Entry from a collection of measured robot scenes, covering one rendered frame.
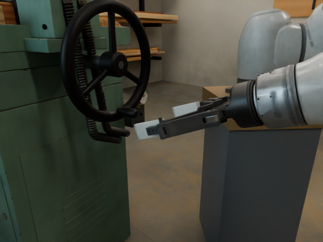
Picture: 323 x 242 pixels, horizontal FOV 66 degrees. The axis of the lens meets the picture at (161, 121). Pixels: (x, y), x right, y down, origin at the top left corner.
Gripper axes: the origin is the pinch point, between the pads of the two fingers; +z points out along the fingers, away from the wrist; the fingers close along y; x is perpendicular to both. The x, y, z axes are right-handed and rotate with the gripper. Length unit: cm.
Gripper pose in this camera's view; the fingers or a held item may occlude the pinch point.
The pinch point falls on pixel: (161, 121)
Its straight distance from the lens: 51.7
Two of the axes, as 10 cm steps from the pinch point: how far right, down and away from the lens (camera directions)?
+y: -5.6, 2.8, -7.8
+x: 2.8, 9.5, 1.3
